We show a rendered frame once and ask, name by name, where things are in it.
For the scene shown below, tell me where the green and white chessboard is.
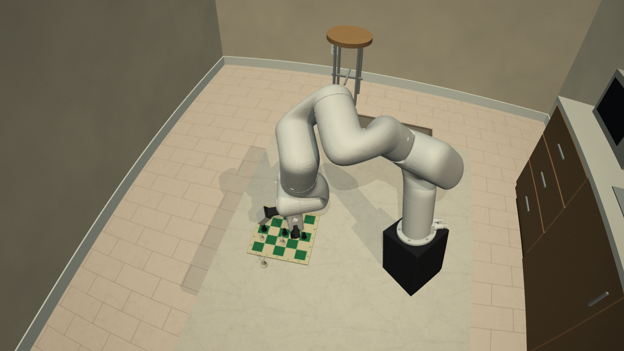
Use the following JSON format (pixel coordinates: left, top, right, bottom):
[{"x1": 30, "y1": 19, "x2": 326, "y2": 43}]
[{"x1": 247, "y1": 213, "x2": 320, "y2": 265}]

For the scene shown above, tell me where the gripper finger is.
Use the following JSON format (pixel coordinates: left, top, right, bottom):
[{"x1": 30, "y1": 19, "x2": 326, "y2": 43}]
[{"x1": 290, "y1": 225, "x2": 300, "y2": 239}]

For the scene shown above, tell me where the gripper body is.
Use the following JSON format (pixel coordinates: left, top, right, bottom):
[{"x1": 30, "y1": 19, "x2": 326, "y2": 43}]
[{"x1": 286, "y1": 214, "x2": 304, "y2": 232}]

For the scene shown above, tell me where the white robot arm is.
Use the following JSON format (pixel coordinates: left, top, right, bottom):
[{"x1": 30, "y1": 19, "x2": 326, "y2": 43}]
[{"x1": 256, "y1": 84, "x2": 464, "y2": 246}]

